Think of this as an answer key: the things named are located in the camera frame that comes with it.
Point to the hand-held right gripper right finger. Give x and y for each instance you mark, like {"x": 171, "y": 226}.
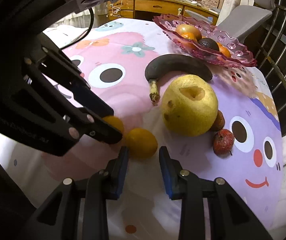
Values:
{"x": 166, "y": 172}

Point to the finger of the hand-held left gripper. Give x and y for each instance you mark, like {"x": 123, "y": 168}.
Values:
{"x": 103, "y": 130}
{"x": 88, "y": 97}

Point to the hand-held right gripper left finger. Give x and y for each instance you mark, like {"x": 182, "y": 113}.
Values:
{"x": 121, "y": 172}

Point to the red apple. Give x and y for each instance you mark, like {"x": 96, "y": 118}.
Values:
{"x": 185, "y": 28}

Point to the dark avocado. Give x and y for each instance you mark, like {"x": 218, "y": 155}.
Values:
{"x": 208, "y": 43}

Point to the pink plastic bowl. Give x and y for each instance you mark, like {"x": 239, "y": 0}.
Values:
{"x": 235, "y": 45}

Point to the cartoon printed tablecloth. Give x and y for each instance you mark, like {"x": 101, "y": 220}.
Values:
{"x": 208, "y": 180}

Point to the yellow pear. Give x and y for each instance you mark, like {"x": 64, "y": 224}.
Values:
{"x": 188, "y": 115}

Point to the wrinkled red small fruit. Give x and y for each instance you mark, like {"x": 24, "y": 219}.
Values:
{"x": 223, "y": 142}

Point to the wrinkled brown small fruit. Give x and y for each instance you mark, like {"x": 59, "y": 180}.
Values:
{"x": 219, "y": 122}

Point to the white lace cloth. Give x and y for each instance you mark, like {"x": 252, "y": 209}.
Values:
{"x": 100, "y": 15}

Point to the dark overripe banana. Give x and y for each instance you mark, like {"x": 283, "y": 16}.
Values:
{"x": 173, "y": 65}

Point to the wooden desk with hutch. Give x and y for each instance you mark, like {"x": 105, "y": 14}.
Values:
{"x": 153, "y": 5}

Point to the grey office chair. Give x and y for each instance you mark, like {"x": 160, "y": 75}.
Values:
{"x": 243, "y": 17}

